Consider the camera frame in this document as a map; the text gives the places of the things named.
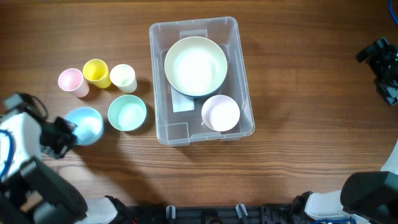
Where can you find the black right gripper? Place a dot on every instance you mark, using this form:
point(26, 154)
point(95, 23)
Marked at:
point(389, 91)

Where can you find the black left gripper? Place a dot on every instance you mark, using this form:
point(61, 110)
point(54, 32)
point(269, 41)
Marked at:
point(60, 153)

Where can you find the light blue bowl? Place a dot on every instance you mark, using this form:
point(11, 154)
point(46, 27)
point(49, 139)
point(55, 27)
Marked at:
point(89, 125)

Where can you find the dark blue large bowl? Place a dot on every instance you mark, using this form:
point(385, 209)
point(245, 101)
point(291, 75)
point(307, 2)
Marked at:
point(197, 90)

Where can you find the cream large bowl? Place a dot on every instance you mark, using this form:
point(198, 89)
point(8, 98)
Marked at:
point(195, 59)

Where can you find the pink bowl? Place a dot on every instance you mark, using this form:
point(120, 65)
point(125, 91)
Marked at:
point(220, 113)

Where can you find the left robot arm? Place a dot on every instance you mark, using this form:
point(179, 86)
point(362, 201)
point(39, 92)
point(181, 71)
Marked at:
point(31, 192)

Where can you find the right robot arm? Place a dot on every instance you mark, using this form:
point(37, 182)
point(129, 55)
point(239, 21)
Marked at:
point(366, 197)

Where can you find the pink cup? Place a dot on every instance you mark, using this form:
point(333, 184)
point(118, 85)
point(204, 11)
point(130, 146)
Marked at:
point(72, 81)

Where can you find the mint green bowl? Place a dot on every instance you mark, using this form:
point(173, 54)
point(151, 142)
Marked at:
point(127, 113)

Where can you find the yellow cup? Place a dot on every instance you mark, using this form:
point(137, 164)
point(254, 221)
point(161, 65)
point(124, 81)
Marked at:
point(96, 71)

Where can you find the cream white cup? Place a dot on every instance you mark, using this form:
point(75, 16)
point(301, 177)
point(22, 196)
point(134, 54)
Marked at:
point(124, 77)

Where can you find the white paper label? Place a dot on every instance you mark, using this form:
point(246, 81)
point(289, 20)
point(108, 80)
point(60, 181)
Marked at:
point(180, 102)

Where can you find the clear plastic storage box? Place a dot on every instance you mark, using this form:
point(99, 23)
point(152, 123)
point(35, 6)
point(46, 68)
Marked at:
point(182, 128)

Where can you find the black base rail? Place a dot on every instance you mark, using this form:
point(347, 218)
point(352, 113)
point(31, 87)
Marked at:
point(263, 214)

